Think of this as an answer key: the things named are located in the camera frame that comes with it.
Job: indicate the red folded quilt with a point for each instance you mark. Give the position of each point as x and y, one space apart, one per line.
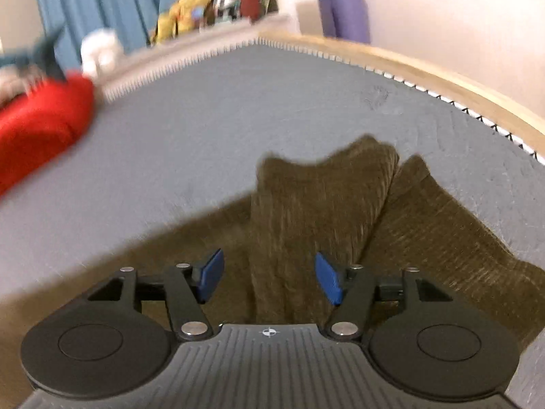
38 123

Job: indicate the teal shark plush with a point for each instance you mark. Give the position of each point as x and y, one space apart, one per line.
42 53

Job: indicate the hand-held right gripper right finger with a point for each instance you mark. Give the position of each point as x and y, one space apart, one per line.
328 279

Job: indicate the yellow bear plush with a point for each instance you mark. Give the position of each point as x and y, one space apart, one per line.
181 12

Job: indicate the white mushroom plush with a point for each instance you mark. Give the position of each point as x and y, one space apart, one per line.
100 53

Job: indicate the wooden bed frame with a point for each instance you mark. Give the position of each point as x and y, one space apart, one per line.
425 74

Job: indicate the blue curtain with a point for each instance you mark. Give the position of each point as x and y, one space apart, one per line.
106 4

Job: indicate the grey quilted mattress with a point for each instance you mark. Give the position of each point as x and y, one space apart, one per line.
213 128

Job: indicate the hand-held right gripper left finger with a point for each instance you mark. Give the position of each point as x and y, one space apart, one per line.
213 275

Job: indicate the purple rolled mat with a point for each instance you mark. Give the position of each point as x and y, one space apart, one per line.
345 15

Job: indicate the white window ledge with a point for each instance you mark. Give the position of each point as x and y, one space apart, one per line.
204 44

